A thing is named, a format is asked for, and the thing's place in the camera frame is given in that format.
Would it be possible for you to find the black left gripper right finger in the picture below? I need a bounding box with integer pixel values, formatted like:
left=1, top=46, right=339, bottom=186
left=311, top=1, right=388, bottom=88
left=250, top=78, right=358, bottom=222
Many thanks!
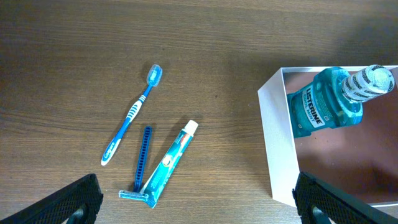
left=292, top=172, right=397, bottom=224

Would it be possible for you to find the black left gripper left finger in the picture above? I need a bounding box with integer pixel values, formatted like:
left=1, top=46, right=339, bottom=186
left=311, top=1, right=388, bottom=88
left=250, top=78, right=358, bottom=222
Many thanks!
left=1, top=174, right=103, bottom=224

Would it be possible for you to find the teal mouthwash bottle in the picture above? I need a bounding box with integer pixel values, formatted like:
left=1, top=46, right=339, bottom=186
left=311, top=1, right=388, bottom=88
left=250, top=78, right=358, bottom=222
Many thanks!
left=287, top=65, right=395, bottom=138

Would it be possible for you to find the blue white toothbrush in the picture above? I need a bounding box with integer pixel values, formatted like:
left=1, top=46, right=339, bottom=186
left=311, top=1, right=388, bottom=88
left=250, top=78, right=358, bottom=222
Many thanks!
left=101, top=64, right=163, bottom=166

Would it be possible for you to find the white pink open box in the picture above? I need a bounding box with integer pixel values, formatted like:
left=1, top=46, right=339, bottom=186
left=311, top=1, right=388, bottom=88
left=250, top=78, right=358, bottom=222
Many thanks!
left=257, top=67, right=397, bottom=208

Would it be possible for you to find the blue disposable razor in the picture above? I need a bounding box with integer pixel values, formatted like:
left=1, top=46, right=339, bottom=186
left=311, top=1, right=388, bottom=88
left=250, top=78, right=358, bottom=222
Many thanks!
left=119, top=126, right=152, bottom=202

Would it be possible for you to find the teal toothpaste tube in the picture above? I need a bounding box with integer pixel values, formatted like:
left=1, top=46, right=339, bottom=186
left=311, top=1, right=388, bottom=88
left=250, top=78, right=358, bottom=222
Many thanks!
left=141, top=120, right=198, bottom=208

